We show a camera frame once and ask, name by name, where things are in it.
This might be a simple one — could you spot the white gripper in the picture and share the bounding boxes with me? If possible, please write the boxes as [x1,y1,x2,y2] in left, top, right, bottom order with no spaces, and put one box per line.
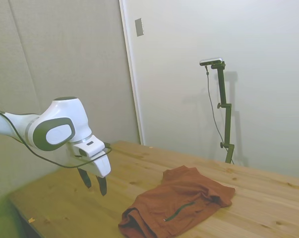
[66,142,112,197]

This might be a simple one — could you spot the white door frame trim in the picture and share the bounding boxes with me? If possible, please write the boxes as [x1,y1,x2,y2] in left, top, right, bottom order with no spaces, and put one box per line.
[118,0,146,146]

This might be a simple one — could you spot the grey wall plate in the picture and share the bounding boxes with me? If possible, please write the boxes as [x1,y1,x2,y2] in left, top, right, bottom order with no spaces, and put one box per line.
[135,17,145,37]

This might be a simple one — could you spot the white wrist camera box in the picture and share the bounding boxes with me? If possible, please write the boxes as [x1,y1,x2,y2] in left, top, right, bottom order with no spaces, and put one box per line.
[73,137,106,159]

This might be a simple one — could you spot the dark camera stand arm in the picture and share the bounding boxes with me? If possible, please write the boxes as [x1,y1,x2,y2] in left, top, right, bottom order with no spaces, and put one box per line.
[210,61,236,164]

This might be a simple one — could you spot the thin grey camera cable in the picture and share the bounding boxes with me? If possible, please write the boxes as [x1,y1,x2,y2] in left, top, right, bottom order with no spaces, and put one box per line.
[205,64,227,144]

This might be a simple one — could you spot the rust red shorts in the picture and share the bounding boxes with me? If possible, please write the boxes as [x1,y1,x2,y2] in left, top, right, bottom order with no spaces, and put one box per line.
[118,166,237,238]

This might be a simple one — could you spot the grey exterior camera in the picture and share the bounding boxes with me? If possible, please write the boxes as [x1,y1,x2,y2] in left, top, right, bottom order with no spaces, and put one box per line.
[199,57,224,66]

